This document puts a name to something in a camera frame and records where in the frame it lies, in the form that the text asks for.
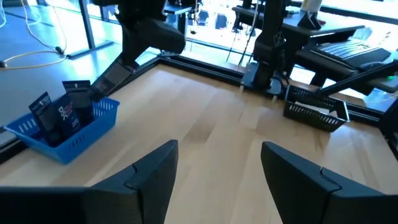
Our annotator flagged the black plastic basket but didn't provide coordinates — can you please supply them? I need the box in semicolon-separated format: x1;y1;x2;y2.
282;84;351;133

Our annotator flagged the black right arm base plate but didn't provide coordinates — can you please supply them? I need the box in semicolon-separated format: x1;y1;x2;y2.
241;62;284;96

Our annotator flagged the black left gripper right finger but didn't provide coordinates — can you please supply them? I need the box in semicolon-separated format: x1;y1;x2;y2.
260;141;398;224

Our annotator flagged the yellow extension cord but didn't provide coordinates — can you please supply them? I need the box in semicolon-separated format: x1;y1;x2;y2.
0;0;68;71

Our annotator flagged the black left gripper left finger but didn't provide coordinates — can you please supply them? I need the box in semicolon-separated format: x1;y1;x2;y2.
0;139;180;224

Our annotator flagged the black open laptop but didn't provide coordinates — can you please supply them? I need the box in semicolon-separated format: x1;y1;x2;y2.
310;27;393;71

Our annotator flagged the black support bar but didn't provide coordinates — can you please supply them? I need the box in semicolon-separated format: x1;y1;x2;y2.
295;49;377;88

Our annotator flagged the black desk leg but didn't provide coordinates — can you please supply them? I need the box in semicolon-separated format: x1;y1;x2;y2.
67;0;114;60

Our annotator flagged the black side desk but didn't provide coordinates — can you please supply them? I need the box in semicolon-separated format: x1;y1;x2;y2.
231;4;366;40

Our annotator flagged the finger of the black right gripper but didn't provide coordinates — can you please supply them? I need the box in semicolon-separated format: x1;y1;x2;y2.
89;60;140;101

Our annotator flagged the white square packet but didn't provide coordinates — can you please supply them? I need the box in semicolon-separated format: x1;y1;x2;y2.
294;101;340;118

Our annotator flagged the blue plastic basket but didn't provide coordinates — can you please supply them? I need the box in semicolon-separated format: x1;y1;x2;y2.
3;96;121;165

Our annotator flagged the dark blue squeeze tube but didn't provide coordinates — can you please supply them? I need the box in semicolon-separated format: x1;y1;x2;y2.
62;80;95;127

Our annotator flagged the blue chair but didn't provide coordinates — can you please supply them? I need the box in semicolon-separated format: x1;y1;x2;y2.
197;9;210;27
215;13;228;30

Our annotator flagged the black frame strut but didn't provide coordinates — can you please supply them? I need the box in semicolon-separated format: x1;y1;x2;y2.
313;60;398;97

